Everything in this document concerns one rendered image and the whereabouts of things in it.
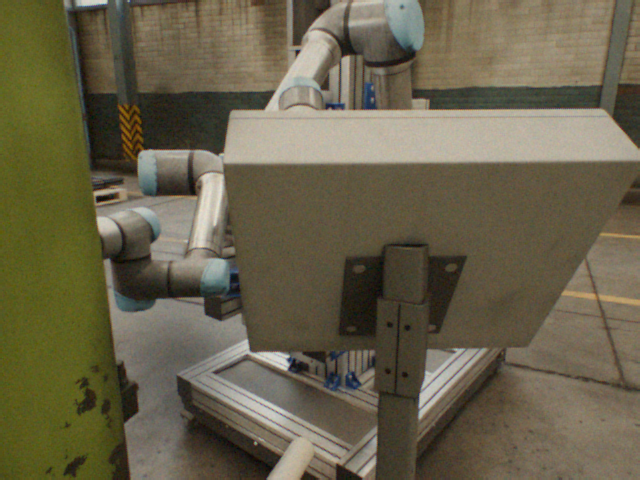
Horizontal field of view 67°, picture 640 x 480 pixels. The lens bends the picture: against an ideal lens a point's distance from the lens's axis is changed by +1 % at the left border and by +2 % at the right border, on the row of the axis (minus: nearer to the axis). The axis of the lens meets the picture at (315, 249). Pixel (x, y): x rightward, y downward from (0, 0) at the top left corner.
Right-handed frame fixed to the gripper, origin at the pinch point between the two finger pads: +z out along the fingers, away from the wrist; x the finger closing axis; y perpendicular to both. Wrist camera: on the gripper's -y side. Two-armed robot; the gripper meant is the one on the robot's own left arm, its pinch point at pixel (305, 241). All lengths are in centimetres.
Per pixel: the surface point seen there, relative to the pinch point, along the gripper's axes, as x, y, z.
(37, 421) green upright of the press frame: -15.6, 18.8, 32.2
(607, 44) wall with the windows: 389, -208, -543
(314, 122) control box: 0.5, 22.4, 7.6
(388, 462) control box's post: 8.2, -6.9, 25.7
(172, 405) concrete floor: -53, -149, -51
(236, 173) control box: -5.9, 21.3, 13.3
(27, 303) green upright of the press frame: -15.3, 24.4, 28.3
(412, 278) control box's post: 9.4, 11.2, 16.0
